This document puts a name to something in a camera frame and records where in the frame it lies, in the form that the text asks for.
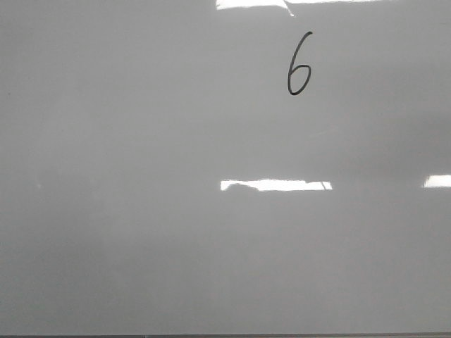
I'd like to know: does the white glossy whiteboard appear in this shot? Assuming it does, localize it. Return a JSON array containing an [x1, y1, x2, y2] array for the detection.
[[1, 1, 450, 335]]

